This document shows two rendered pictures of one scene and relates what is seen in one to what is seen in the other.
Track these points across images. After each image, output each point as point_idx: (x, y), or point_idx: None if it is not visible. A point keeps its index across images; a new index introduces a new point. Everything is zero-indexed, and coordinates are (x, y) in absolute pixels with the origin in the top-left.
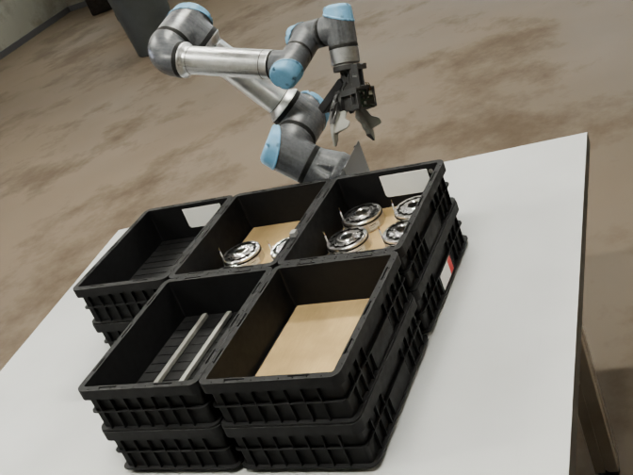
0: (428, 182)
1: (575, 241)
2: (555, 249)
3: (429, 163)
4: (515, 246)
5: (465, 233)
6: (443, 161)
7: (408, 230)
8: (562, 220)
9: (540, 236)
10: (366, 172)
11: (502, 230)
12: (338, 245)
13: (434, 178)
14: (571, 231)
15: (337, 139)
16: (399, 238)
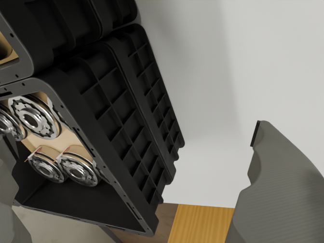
0: (102, 223)
1: (188, 202)
2: (178, 194)
3: (141, 226)
4: (179, 175)
5: (198, 137)
6: (148, 236)
7: (38, 211)
8: (218, 198)
9: (194, 187)
10: (91, 151)
11: (203, 165)
12: (19, 116)
13: (111, 228)
14: (201, 201)
15: (12, 160)
16: (28, 207)
